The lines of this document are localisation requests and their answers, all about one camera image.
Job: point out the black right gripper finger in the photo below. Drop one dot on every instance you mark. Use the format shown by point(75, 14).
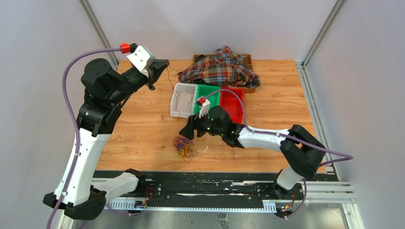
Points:
point(188, 131)
point(195, 120)

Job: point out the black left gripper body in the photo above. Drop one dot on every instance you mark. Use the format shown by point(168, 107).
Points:
point(150, 72)

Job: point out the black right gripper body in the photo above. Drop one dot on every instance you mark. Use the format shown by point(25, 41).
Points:
point(209, 129)

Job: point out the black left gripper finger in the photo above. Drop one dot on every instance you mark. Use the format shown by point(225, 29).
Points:
point(160, 63)
point(158, 69)

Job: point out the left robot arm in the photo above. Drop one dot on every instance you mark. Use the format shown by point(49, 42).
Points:
point(105, 92)

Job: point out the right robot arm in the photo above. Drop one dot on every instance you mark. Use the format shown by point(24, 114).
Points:
point(303, 152)

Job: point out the red plastic bin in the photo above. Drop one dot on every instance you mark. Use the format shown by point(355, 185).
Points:
point(231, 105)

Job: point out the white plastic bin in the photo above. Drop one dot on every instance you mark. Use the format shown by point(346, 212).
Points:
point(182, 101)

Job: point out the plaid flannel shirt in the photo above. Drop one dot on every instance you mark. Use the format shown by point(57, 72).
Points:
point(223, 68)

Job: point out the wooden tray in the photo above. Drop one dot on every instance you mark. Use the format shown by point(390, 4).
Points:
point(248, 62)

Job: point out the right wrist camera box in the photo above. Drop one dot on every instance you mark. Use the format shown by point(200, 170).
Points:
point(204, 105)

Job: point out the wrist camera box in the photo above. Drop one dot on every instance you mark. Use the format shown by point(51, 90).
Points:
point(141, 58)
point(204, 105)

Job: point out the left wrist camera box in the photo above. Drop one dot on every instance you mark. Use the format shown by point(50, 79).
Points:
point(141, 58)

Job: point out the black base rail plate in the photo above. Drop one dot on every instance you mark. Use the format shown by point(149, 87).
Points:
point(209, 192)

